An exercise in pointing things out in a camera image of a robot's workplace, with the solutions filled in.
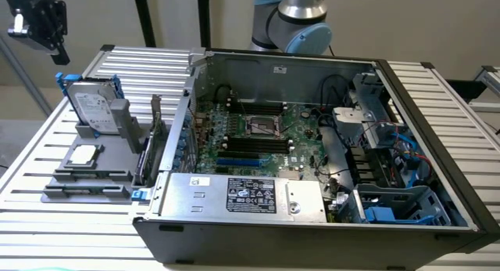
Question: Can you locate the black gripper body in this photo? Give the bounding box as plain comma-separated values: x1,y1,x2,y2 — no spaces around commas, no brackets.
0,0,68,56

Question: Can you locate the hard disk in blue carrier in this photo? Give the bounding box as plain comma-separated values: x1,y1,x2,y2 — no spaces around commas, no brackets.
56,73,126,136

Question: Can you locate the grey disk bay blue latch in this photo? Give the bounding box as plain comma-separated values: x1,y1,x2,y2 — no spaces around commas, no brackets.
350,183,455,225

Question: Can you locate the black tripod pole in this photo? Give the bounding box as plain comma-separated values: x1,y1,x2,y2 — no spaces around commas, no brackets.
130,0,158,48
196,0,212,49

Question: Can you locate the silver CPU chip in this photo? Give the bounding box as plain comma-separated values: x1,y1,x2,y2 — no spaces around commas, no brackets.
70,145,99,164

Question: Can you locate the green graphics card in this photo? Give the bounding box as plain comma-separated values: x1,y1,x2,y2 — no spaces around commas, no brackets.
134,94,174,187

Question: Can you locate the grey parts rack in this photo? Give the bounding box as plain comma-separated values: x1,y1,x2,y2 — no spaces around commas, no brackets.
40,99,174,206

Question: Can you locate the black RAM slot bank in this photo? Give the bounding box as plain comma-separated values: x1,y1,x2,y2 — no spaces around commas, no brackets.
224,135,294,155
226,98,284,115

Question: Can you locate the CPU socket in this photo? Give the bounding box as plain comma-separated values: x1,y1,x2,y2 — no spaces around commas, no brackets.
240,114,287,138

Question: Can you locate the blue expansion slot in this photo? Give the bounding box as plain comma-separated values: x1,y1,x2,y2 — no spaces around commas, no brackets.
216,157,262,169

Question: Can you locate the silver power supply unit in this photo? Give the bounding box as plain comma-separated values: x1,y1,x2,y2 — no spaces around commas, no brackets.
158,172,328,224

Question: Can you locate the green motherboard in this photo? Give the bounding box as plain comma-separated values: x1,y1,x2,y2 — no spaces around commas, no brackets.
187,100,354,197

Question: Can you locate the small silver heatsink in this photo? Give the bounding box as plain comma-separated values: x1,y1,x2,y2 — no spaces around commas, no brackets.
278,169,306,180

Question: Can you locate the grey plastic air shroud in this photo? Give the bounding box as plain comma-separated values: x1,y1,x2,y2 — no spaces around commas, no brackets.
316,125,354,179

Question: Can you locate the silver metal drive cage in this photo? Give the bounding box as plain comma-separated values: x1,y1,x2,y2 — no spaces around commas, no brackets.
331,73,406,149

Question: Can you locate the black open PC case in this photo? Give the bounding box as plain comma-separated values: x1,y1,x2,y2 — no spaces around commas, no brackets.
131,47,490,266

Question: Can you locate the grey metal frame leg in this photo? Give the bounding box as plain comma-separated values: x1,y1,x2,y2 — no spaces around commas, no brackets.
0,36,54,115

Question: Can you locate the black looped wire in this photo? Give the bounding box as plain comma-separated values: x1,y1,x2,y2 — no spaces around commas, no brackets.
319,74,352,108

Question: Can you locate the blue wire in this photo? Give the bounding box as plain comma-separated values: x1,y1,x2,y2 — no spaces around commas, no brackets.
392,130,431,190

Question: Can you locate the red wire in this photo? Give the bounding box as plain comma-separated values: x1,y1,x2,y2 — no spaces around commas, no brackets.
406,152,434,178

